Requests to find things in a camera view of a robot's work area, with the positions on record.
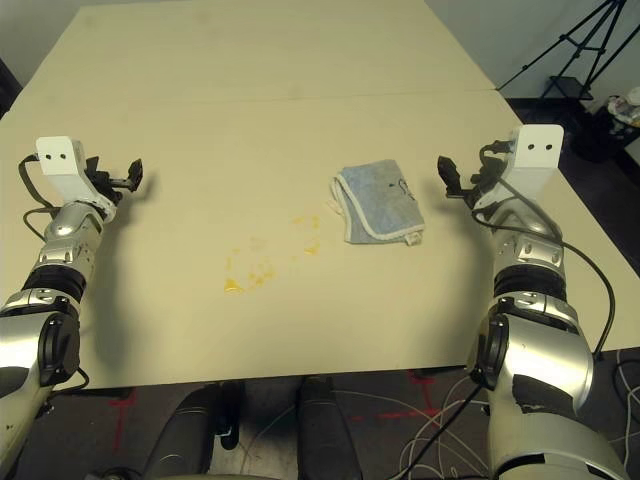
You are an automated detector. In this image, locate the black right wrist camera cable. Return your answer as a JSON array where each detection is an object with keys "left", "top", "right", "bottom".
[{"left": 472, "top": 142, "right": 615, "bottom": 359}]

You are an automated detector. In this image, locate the black tripod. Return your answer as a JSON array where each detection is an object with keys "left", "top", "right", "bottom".
[{"left": 497, "top": 0, "right": 626, "bottom": 104}]

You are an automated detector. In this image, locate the light blue terry rag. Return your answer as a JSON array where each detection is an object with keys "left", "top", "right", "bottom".
[{"left": 327, "top": 158, "right": 426, "bottom": 247}]

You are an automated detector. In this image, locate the black left wrist camera cable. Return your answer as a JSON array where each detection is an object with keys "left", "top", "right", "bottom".
[{"left": 18, "top": 154, "right": 66, "bottom": 241}]

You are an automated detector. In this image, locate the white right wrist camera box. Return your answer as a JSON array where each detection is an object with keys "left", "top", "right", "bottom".
[{"left": 472, "top": 124, "right": 565, "bottom": 211}]

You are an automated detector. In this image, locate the black metal clamp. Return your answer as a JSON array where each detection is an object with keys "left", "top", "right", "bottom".
[{"left": 214, "top": 382, "right": 242, "bottom": 451}]

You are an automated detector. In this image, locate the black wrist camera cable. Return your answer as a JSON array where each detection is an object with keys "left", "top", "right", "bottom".
[
  {"left": 472, "top": 142, "right": 615, "bottom": 359},
  {"left": 18, "top": 154, "right": 66, "bottom": 241}
]

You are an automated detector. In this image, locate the black trash bin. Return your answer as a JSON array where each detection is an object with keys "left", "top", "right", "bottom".
[{"left": 569, "top": 107, "right": 640, "bottom": 164}]

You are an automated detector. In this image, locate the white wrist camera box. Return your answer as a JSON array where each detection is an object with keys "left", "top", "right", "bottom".
[
  {"left": 472, "top": 124, "right": 565, "bottom": 211},
  {"left": 35, "top": 135, "right": 119, "bottom": 221}
]

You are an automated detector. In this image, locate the grey robot leg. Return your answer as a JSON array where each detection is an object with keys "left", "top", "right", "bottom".
[
  {"left": 298, "top": 375, "right": 364, "bottom": 480},
  {"left": 144, "top": 382, "right": 221, "bottom": 480}
]

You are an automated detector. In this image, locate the crumpled white trash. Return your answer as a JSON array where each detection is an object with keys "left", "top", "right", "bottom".
[{"left": 604, "top": 87, "right": 640, "bottom": 129}]

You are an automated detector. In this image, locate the grey right robot leg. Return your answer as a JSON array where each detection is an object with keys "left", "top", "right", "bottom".
[{"left": 298, "top": 375, "right": 364, "bottom": 480}]

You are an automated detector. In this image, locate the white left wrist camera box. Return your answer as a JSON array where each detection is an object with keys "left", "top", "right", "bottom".
[{"left": 35, "top": 135, "right": 119, "bottom": 221}]

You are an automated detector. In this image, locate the white floor cable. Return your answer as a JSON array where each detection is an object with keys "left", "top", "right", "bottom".
[
  {"left": 613, "top": 347, "right": 640, "bottom": 469},
  {"left": 399, "top": 369, "right": 501, "bottom": 480}
]

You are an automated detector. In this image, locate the yellow liquid spill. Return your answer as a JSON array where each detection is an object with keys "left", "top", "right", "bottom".
[{"left": 222, "top": 213, "right": 322, "bottom": 295}]

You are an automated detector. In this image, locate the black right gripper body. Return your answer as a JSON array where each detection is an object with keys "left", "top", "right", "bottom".
[{"left": 457, "top": 179, "right": 501, "bottom": 211}]

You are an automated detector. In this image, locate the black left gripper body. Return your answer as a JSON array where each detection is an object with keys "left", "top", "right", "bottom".
[{"left": 87, "top": 168, "right": 130, "bottom": 205}]

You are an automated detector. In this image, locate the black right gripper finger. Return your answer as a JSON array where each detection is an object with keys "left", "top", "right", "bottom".
[
  {"left": 478, "top": 154, "right": 503, "bottom": 182},
  {"left": 437, "top": 155, "right": 460, "bottom": 199}
]

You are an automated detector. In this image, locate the grey left robot leg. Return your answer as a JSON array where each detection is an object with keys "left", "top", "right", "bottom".
[{"left": 144, "top": 382, "right": 221, "bottom": 480}]

